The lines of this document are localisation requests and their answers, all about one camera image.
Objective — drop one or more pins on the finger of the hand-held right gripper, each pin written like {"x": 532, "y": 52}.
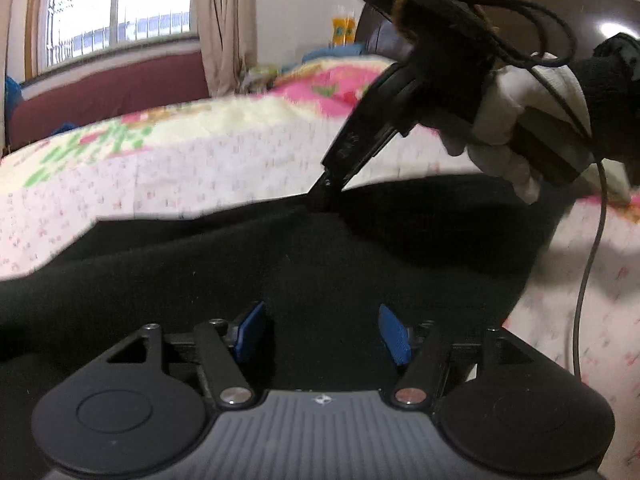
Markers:
{"x": 327, "y": 192}

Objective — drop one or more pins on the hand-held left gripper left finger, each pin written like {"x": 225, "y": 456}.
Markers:
{"x": 250, "y": 332}

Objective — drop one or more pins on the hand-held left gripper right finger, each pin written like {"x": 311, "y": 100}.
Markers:
{"x": 395, "y": 334}

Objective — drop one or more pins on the black pants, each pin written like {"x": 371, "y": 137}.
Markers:
{"x": 300, "y": 270}

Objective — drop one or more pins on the person's right forearm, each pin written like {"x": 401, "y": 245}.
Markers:
{"x": 612, "y": 100}

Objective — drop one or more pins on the person's right hand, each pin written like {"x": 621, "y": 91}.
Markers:
{"x": 540, "y": 90}

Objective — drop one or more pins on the orange drink bottle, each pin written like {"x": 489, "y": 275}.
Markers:
{"x": 338, "y": 31}
{"x": 351, "y": 30}

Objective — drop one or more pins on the dark wooden headboard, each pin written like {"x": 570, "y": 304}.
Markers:
{"x": 530, "y": 15}

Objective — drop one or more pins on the blue cloth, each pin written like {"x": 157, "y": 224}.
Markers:
{"x": 332, "y": 53}

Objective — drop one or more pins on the pink and yellow pillow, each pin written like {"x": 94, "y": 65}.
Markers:
{"x": 330, "y": 82}

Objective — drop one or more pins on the floral bed sheet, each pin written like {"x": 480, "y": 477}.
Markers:
{"x": 200, "y": 160}

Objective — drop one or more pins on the patterned cloth pile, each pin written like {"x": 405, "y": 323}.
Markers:
{"x": 260, "y": 74}

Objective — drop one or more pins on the beige curtain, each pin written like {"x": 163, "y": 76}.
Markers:
{"x": 225, "y": 25}

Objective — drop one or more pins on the small blue item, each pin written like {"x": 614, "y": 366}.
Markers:
{"x": 62, "y": 128}

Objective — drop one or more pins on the barred window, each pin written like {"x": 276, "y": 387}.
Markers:
{"x": 110, "y": 5}

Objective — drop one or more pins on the blue bag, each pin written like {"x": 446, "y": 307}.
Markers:
{"x": 12, "y": 96}

